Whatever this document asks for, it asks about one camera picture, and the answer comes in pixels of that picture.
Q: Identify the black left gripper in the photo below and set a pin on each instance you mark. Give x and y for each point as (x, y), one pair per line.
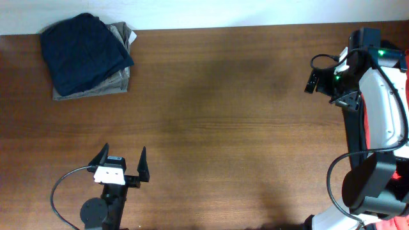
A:
(134, 181)

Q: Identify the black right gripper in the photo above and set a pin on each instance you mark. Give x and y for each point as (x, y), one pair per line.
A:
(351, 101)

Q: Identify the dark navy blue shorts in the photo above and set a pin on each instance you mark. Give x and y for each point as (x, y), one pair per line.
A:
(81, 53)

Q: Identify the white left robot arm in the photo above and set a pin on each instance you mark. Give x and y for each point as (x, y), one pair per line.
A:
(105, 212)

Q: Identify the folded grey cargo shorts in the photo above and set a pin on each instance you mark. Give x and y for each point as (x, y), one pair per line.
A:
(117, 82)

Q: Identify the red t-shirt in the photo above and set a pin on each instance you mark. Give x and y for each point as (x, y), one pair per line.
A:
(384, 88)

